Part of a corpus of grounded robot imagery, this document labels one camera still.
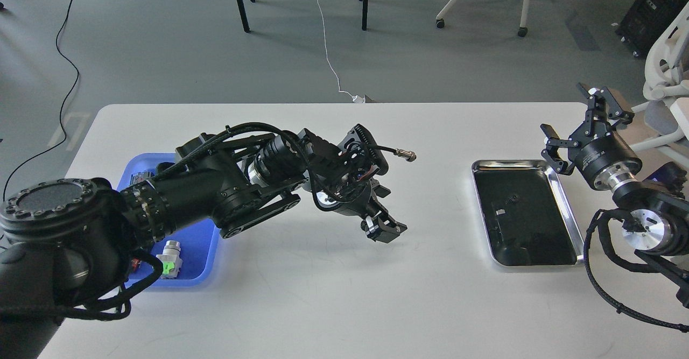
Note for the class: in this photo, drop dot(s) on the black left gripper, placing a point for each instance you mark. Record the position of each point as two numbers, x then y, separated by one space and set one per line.
364 203

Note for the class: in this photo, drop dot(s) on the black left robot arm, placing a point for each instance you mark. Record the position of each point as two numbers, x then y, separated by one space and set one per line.
80 249

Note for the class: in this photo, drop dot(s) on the black equipment case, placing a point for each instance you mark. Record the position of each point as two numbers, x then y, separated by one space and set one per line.
645 22

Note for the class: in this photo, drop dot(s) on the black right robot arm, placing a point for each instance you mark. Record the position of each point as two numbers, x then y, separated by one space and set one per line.
649 223

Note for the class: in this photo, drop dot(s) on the silver metal tray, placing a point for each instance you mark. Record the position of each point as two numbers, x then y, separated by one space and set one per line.
541 229

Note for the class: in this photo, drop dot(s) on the yellow push button switch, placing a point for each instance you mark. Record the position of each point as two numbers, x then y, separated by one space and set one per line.
141 175

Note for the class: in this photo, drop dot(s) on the blue plastic tray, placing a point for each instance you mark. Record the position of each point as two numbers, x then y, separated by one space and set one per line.
198 242

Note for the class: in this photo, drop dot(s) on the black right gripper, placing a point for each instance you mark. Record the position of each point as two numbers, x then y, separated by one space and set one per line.
595 145

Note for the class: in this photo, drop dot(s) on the green silver indicator switch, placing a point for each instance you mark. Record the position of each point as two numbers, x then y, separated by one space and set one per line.
171 259

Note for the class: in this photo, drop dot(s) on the black red push button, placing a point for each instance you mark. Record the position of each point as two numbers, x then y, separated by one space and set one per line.
135 264

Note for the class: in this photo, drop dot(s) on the white office chair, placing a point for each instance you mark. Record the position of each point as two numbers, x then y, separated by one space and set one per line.
665 91

